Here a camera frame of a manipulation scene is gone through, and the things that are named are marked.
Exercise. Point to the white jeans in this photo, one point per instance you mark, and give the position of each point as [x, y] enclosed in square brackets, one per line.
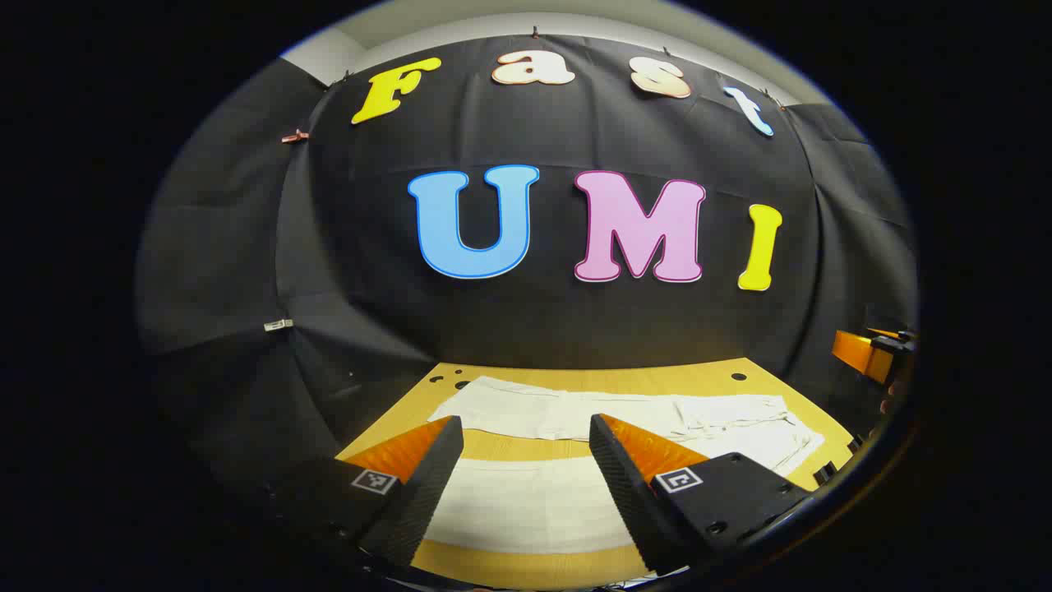
[526, 501]

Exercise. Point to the black table edge bracket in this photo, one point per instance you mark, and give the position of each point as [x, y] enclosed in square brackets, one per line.
[825, 474]
[855, 443]

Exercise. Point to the copper metal clip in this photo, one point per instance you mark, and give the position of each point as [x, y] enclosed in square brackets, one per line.
[294, 136]

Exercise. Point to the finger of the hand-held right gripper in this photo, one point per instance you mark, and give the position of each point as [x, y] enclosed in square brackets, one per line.
[855, 352]

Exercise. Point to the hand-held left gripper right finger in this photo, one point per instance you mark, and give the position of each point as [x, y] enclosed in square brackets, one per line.
[625, 485]

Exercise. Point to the silver metal clip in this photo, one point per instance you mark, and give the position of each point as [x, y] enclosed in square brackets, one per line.
[278, 325]

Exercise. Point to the black backdrop cloth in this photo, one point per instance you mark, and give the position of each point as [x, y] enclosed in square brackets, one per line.
[575, 321]

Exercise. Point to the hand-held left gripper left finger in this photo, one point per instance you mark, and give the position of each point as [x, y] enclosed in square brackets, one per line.
[427, 485]

